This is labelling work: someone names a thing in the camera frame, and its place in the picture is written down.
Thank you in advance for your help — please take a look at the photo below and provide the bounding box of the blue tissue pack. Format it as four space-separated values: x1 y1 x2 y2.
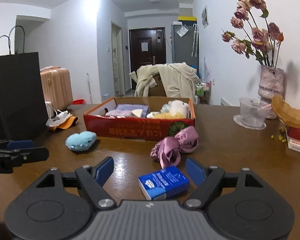
138 166 190 200

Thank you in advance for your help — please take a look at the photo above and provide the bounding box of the light blue plush toy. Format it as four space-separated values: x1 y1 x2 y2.
65 131 97 152

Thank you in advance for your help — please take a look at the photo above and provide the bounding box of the pink satin bow scrunchie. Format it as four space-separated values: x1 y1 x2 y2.
150 126 199 169

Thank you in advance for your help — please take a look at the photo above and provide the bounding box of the black paper shopping bag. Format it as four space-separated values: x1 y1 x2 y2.
0 25 49 141

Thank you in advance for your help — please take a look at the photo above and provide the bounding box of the red orange cardboard box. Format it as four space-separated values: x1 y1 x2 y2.
83 96 196 141

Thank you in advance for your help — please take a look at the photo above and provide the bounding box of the orange cloth with white items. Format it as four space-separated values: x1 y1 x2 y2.
46 111 78 131

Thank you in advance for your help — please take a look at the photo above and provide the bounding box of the white and yellow plush toy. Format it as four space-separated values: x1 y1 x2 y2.
146 100 190 120

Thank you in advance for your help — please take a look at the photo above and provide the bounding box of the red plastic bucket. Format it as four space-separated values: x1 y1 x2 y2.
72 99 86 105

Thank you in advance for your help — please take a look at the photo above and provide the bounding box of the clear plastic cup with saucer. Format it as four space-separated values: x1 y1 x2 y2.
233 98 270 130

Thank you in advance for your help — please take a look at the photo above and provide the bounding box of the pink hard-shell suitcase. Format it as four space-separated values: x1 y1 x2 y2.
40 66 73 111

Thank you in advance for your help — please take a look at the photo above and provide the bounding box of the beige coat on chair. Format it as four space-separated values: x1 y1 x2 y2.
129 62 199 100

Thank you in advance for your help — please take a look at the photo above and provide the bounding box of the brown paper liner stack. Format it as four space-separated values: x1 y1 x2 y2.
271 94 300 128

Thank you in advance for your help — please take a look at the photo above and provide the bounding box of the pink textured vase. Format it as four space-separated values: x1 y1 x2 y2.
258 65 285 104

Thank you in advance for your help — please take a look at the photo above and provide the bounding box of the grey refrigerator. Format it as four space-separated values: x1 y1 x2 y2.
171 25 199 70

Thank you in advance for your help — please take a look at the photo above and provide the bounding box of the dark brown entrance door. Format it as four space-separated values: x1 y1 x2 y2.
129 28 167 91

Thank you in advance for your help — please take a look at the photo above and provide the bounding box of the dried pink rose bouquet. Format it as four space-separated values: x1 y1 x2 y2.
222 0 284 69

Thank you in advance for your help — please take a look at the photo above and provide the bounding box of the white charger with cable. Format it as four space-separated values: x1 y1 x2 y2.
45 101 57 119

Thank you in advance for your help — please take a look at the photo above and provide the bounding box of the wall picture frame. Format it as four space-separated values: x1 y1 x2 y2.
201 5 209 28

